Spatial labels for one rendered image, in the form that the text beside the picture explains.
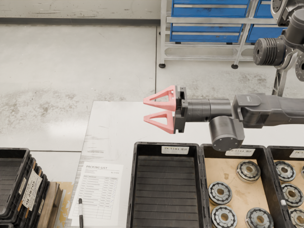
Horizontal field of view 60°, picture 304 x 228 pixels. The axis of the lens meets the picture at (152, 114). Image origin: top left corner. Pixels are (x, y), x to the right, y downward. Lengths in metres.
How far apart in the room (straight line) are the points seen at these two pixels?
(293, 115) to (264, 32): 2.36
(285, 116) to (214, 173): 0.66
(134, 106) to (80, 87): 1.32
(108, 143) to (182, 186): 0.51
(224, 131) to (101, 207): 0.88
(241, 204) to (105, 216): 0.61
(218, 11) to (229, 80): 0.74
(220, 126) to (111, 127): 1.05
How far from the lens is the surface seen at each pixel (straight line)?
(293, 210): 1.27
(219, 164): 1.30
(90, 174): 1.42
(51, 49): 3.53
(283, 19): 1.13
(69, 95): 2.83
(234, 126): 0.60
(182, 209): 1.18
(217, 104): 0.62
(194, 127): 1.57
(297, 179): 1.39
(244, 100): 0.64
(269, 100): 0.67
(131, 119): 1.59
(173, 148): 1.22
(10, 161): 1.88
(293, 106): 0.69
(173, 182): 1.22
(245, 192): 1.27
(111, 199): 1.34
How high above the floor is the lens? 1.93
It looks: 50 degrees down
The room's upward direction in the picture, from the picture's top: straight up
